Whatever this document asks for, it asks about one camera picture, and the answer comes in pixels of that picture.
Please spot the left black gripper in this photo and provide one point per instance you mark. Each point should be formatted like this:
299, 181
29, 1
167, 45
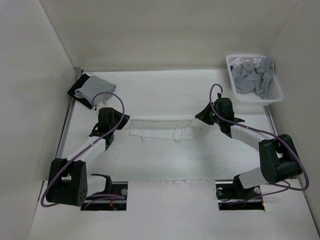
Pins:
125, 120

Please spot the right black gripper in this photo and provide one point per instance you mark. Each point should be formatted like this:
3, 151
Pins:
203, 115

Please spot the white tank top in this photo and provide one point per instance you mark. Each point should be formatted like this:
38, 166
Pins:
175, 128

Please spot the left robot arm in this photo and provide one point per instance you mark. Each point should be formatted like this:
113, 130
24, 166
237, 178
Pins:
70, 181

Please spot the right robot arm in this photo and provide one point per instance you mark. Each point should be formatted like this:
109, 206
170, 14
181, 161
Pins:
251, 137

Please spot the folded grey tank top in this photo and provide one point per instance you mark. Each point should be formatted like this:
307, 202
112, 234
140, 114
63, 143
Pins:
95, 90

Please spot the folded black tank top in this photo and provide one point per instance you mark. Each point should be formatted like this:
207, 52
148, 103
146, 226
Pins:
77, 85

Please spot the crumpled grey tank top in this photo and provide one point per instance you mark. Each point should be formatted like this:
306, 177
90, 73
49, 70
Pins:
250, 79

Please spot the pale pink tank top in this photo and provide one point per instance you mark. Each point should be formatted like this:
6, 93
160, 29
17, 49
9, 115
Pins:
254, 61

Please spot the white plastic basket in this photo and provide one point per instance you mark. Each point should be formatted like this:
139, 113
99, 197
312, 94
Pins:
274, 92

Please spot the white front cover board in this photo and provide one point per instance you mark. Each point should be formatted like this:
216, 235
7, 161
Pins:
178, 210

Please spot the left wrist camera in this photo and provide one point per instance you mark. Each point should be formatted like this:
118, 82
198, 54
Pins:
100, 105

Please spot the left aluminium table rail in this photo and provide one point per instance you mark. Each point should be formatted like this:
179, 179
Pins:
63, 131

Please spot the aluminium table rail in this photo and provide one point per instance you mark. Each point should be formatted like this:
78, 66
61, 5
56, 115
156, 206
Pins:
272, 120
63, 131

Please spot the right aluminium table rail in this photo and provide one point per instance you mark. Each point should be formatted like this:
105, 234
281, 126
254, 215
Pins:
272, 120

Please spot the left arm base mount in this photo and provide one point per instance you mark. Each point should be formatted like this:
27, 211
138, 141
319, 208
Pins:
105, 194

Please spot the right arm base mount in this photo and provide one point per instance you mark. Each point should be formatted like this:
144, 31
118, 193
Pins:
232, 196

